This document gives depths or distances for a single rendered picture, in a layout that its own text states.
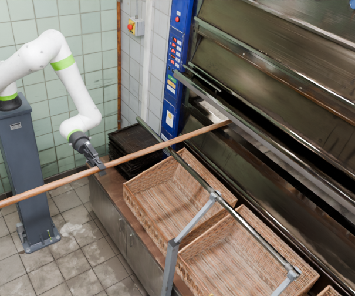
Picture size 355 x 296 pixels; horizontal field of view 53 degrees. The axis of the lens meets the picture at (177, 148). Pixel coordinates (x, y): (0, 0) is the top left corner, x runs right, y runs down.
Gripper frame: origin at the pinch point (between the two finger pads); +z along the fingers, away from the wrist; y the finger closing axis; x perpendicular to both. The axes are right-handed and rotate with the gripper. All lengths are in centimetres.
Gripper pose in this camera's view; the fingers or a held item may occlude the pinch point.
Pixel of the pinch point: (100, 167)
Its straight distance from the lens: 173.4
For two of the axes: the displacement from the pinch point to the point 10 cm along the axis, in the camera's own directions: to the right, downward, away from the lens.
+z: 5.9, 5.6, -5.9
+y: -1.0, 7.7, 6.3
